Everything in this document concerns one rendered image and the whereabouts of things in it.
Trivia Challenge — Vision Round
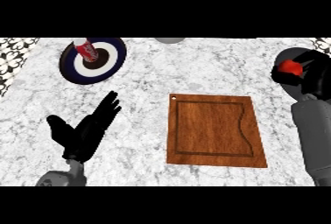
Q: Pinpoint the blue and white plate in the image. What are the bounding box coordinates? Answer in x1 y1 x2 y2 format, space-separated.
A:
58 38 129 86

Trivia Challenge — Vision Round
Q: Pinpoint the grey round object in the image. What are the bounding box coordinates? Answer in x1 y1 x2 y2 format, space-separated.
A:
154 38 188 45

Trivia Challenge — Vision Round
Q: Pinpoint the red can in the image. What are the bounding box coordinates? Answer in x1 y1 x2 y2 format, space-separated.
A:
71 38 99 63

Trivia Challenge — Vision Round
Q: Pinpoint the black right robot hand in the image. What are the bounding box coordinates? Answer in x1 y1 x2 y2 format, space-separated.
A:
271 49 331 101

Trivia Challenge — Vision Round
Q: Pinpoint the brown wooden cutting board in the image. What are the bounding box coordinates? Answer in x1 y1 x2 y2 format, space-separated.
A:
166 93 269 169

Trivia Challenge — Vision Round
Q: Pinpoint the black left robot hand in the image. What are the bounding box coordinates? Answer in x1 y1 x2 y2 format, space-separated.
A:
46 90 123 164

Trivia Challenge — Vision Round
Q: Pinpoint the grey pan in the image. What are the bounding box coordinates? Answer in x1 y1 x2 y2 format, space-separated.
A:
274 46 315 102

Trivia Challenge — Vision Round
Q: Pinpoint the red tomato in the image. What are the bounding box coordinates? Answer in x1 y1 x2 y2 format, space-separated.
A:
277 59 306 77

